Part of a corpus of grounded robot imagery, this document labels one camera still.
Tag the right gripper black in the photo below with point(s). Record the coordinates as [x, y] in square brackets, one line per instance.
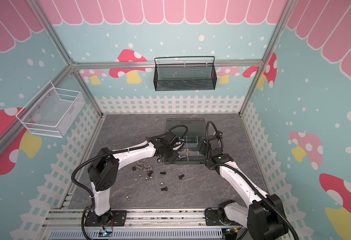
[203, 148]

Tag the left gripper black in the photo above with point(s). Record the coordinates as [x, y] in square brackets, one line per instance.
[172, 159]

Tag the grey transparent organizer box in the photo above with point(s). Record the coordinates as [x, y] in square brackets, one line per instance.
[189, 154]

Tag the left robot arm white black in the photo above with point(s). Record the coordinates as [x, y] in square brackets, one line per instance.
[103, 169]

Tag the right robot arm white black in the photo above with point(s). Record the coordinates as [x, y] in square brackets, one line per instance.
[263, 216]

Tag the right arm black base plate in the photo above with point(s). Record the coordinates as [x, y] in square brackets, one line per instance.
[214, 217]

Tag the black wire mesh basket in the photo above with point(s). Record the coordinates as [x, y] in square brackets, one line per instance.
[191, 73]

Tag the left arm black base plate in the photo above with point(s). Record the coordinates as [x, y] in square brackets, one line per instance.
[115, 218]

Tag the white wire mesh basket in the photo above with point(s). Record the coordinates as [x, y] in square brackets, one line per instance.
[52, 113]

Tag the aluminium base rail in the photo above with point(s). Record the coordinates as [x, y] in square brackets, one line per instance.
[155, 218]

